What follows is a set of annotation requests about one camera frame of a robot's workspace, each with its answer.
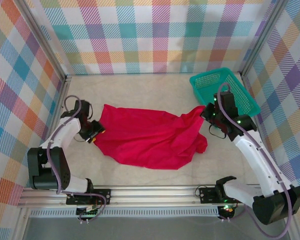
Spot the red t-shirt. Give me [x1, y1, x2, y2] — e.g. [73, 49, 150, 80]
[92, 103, 208, 171]

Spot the teal plastic mesh basket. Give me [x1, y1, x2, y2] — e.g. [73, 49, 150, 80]
[189, 66, 261, 119]

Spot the aluminium side rail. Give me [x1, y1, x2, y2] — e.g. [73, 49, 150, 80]
[32, 73, 73, 188]
[241, 73, 278, 186]

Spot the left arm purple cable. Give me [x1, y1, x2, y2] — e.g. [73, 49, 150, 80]
[46, 94, 107, 224]

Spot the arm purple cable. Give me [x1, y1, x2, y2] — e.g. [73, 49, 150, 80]
[46, 94, 107, 224]
[217, 82, 295, 238]

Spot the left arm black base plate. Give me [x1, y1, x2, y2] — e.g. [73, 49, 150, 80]
[65, 188, 112, 206]

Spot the aluminium frame post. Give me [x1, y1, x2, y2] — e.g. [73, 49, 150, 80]
[239, 0, 290, 77]
[13, 0, 72, 83]

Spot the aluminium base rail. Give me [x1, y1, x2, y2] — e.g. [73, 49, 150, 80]
[16, 184, 295, 208]

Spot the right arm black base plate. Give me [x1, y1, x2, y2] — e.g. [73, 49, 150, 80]
[198, 186, 246, 204]

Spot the grey slotted cable duct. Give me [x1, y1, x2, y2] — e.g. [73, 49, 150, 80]
[29, 208, 220, 218]

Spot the aluminium frame leg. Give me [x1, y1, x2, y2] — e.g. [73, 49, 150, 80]
[12, 207, 32, 240]
[281, 204, 300, 240]

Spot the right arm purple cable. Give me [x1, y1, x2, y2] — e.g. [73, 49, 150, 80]
[217, 82, 295, 238]

